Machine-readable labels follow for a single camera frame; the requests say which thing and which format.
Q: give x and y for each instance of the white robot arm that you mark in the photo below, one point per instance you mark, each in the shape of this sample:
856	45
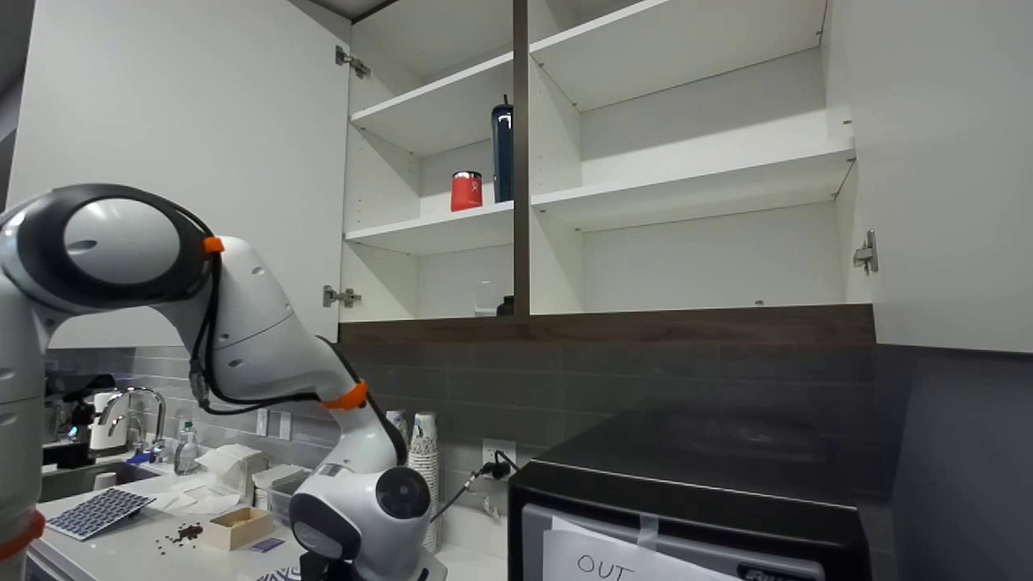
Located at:
79	250

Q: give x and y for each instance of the small wooden box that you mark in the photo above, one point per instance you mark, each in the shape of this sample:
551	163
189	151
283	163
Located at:
238	528

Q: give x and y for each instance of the red cup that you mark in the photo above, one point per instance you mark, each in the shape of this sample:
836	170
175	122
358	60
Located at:
466	187

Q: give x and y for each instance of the paper cup stack right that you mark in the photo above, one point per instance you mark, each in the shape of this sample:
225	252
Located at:
423	454

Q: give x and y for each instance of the dark blue bottle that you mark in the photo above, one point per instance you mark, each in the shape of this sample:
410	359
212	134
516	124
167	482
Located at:
500	136

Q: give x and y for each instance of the white upper cabinet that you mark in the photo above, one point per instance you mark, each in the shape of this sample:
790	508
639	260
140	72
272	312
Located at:
668	157

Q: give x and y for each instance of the black microwave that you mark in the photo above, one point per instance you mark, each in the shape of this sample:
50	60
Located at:
718	498

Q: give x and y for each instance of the clear plastic container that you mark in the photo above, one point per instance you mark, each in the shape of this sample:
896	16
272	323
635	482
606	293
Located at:
274	485

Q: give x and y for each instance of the left cabinet door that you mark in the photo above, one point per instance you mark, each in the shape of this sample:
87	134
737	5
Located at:
228	106

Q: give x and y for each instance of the cabinet door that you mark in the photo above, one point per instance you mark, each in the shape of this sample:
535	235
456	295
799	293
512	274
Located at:
228	106
939	112

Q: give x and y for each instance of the coffee machine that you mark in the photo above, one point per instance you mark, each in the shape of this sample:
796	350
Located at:
92	418

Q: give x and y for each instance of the right cabinet door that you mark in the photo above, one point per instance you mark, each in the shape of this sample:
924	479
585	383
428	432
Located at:
939	112

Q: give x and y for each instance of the wall power outlet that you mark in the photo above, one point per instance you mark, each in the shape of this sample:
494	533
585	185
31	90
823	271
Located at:
499	463

